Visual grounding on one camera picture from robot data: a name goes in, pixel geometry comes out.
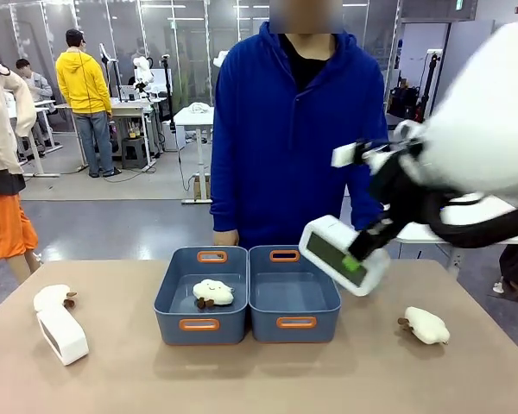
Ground white side table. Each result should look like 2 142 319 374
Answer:
395 222 518 271

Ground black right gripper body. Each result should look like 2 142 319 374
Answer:
368 141 431 226

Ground person in cream cardigan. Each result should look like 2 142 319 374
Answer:
0 42 42 285

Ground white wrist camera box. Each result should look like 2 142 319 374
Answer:
331 143 360 168

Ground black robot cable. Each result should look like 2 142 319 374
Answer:
425 191 518 250

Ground person's right hand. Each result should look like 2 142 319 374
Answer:
213 230 240 248

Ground white standing desk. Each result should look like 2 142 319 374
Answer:
54 95 167 173

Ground white table with cloth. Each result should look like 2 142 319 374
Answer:
172 102 215 204

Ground white cloud plush smiling face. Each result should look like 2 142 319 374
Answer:
192 279 236 311

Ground blue basket orange handles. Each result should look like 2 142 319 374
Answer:
153 246 250 347
247 245 343 344

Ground white digital clock dark display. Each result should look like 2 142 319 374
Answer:
299 215 392 298
35 308 91 367

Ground black tripod stand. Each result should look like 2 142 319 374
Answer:
420 50 442 124

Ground person in yellow hoodie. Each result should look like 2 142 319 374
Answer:
54 28 122 179

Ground seated person grey jacket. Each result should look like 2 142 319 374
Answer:
15 58 55 114

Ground grey plastic step stool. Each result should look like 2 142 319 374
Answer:
120 136 151 170

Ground person in blue hoodie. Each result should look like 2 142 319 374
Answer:
209 8 390 250

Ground white cloud plush toy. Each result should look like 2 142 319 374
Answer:
33 284 79 313
397 305 452 346

